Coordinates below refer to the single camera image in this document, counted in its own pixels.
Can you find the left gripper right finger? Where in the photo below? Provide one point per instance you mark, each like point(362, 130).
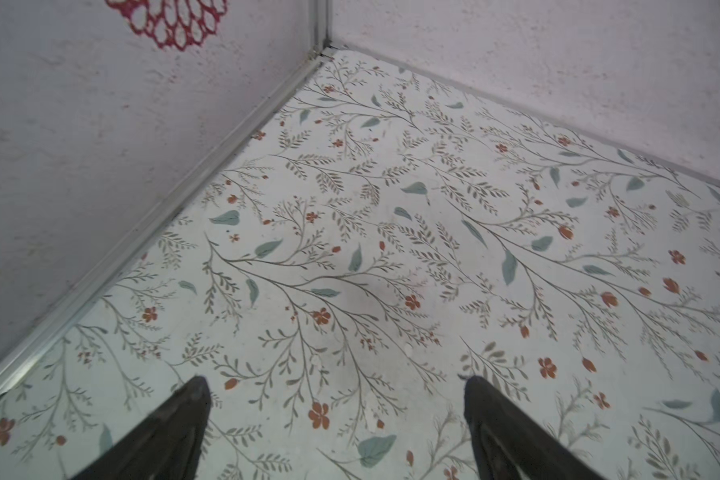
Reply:
point(508, 444)

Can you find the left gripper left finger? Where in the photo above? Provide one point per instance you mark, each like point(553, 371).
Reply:
point(165, 445)

